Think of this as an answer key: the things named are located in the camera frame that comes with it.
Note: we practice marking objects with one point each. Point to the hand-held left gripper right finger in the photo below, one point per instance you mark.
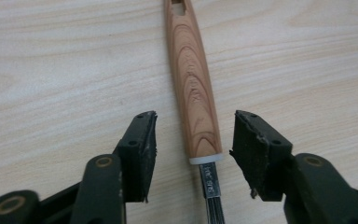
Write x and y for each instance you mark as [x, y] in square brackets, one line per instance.
[258, 158]

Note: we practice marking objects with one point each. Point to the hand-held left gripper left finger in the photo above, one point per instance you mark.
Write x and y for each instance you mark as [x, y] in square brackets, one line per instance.
[138, 158]

